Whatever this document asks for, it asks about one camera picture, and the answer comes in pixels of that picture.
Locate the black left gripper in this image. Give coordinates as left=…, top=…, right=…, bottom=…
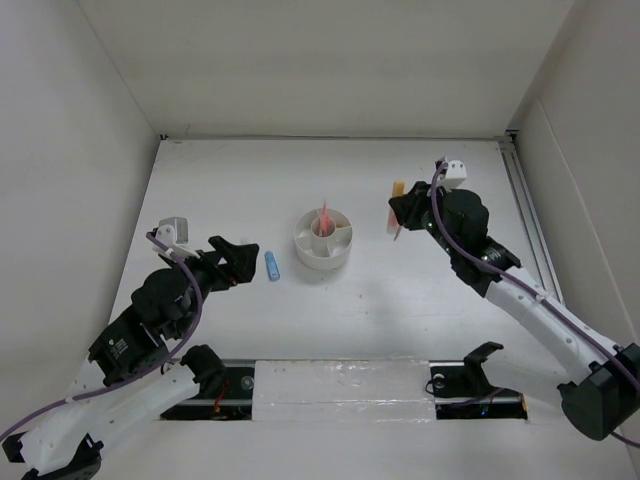
left=167, top=235, right=260, bottom=338

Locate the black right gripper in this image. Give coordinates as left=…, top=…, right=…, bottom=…
left=389, top=180, right=461, bottom=257

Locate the orange highlighter marker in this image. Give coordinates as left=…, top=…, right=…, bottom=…
left=385, top=180, right=405, bottom=237

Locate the pink highlighter pen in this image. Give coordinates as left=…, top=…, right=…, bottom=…
left=318, top=202, right=331, bottom=238

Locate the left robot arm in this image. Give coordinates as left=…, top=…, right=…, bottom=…
left=1, top=227, right=259, bottom=479

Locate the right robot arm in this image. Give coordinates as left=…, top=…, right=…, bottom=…
left=389, top=181, right=639, bottom=441

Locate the blue correction tape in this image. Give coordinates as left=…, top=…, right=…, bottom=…
left=264, top=251, right=280, bottom=281

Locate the white round divided organizer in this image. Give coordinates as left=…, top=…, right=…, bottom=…
left=293, top=209, right=353, bottom=271

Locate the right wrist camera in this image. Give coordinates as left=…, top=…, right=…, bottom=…
left=435, top=157, right=468, bottom=192

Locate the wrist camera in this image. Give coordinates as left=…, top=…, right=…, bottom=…
left=148, top=216, right=196, bottom=259
left=435, top=157, right=468, bottom=192

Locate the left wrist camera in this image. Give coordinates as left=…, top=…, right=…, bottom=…
left=148, top=216, right=196, bottom=259

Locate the aluminium rail at right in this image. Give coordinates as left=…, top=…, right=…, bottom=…
left=498, top=130, right=565, bottom=304

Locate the front mounting rail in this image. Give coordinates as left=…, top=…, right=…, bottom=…
left=161, top=360, right=528, bottom=424

